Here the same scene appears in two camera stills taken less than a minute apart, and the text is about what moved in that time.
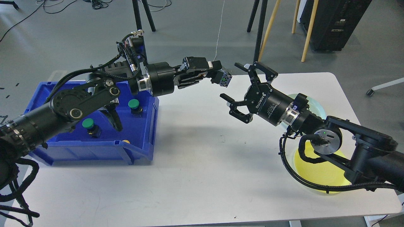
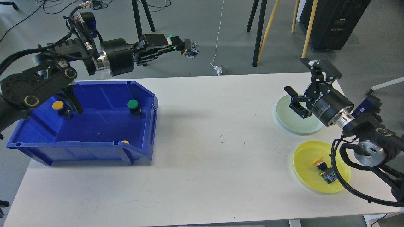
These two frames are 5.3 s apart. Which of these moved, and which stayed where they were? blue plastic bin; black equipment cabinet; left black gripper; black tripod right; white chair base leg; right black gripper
Moved: right black gripper; left black gripper
Stayed: blue plastic bin; white chair base leg; black equipment cabinet; black tripod right
